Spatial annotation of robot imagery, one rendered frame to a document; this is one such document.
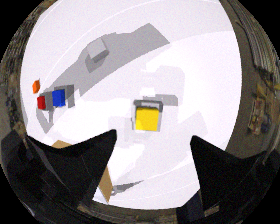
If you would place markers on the yellow button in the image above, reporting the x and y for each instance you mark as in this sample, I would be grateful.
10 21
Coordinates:
147 115

